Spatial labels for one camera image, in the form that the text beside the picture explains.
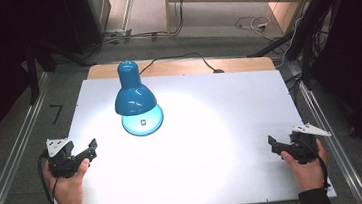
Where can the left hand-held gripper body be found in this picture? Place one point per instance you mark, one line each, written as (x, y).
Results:
(61, 160)

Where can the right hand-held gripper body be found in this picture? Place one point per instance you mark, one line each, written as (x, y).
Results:
(305, 145)

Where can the blue desk lamp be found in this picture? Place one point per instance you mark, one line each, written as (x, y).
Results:
(133, 98)

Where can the person's right hand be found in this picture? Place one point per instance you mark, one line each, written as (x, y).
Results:
(308, 173)

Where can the person's left hand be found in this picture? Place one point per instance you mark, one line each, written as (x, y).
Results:
(66, 190)

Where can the black metal stand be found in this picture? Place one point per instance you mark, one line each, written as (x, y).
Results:
(308, 49)
(32, 76)

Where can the dark cabinet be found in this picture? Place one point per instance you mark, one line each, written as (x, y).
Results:
(85, 17)

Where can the metal floor rail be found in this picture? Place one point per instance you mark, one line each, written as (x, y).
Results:
(13, 155)
(334, 154)

